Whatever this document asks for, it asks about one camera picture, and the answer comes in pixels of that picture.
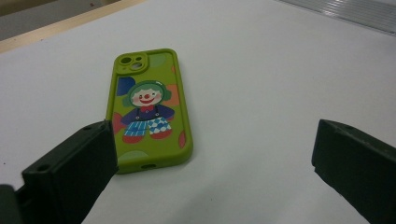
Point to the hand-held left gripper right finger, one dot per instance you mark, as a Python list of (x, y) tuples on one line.
[(358, 168)]

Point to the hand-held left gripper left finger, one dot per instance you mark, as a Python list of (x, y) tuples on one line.
[(68, 174)]

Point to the green clown phone case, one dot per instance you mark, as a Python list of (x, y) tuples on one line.
[(149, 77)]

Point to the light wooden table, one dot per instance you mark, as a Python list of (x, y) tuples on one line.
[(62, 25)]

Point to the metal floor rail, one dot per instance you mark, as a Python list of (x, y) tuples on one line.
[(358, 12)]

